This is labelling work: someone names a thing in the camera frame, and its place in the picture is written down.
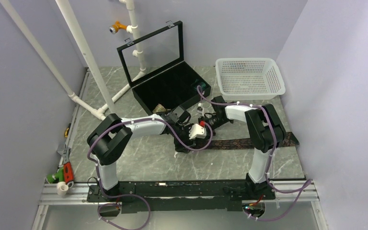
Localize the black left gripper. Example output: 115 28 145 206
171 123 196 153

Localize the navy orange paisley tie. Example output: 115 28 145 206
176 131 300 153

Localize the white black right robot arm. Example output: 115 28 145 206
198 96 287 199

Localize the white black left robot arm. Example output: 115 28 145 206
87 106 196 201

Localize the rolled gold tie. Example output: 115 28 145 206
152 103 170 114

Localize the rolled teal tie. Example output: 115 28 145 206
195 80 207 93

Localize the white plastic mesh basket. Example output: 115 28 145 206
215 57 286 101

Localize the black tie storage box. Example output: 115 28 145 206
116 21 211 115

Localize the orange webcam on pipe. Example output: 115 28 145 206
109 21 127 34

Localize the green white pipe fitting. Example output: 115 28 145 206
46 167 69 197

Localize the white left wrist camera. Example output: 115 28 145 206
188 124 207 139

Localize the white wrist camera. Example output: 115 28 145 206
188 124 207 139
196 103 206 116

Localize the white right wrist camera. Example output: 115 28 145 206
196 103 206 116

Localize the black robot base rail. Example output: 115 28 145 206
87 179 276 214

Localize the white pvc pipe frame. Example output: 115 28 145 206
0 0 148 121

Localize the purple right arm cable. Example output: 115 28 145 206
196 85 313 222

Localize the red handled clamp tool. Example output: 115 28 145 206
62 146 74 188

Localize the aluminium table frame rail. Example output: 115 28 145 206
31 68 331 230

